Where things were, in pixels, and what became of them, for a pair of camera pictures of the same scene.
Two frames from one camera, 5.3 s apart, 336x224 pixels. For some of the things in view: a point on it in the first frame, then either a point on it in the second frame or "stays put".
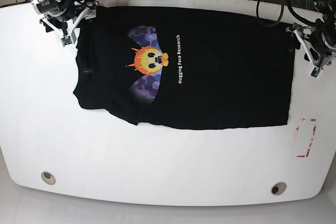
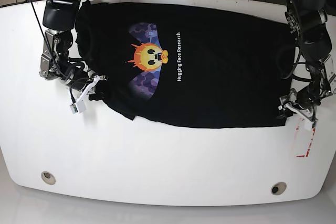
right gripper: (303, 33) to (287, 102)
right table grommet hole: (278, 188) stays put
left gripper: (71, 24) to (100, 94)
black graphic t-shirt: (190, 67) stays put
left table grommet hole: (48, 178) stays put
